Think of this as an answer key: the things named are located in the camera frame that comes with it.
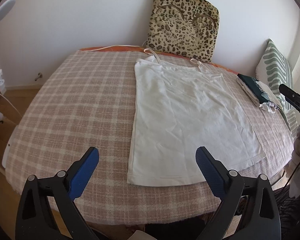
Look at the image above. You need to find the white camisole top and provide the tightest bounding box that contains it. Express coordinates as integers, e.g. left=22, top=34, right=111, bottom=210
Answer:
left=127, top=50, right=265, bottom=187

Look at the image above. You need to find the pink plaid blanket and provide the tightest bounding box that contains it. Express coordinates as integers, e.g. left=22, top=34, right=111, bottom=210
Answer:
left=5, top=49, right=294, bottom=225

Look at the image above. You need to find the white charging cable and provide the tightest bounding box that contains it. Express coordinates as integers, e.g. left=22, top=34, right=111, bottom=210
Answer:
left=87, top=44, right=147, bottom=53

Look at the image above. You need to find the wooden bedside shelf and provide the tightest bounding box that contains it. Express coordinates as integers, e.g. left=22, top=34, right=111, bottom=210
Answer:
left=0, top=93, right=23, bottom=175

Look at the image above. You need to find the dark green folded garment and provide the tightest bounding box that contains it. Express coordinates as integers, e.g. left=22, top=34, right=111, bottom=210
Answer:
left=237, top=74, right=279, bottom=107

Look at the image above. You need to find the white folded garment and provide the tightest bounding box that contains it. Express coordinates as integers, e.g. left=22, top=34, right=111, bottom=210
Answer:
left=236, top=74, right=283, bottom=113

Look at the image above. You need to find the green white striped pillow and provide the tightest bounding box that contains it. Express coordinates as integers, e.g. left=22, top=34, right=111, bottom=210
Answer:
left=256, top=39, right=299, bottom=139

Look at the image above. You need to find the orange floral bed sheet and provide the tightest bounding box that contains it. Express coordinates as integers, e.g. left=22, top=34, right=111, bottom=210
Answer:
left=78, top=45, right=239, bottom=75

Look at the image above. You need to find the leopard print cushion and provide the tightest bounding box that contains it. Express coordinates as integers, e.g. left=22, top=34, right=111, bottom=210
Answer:
left=146, top=0, right=219, bottom=63

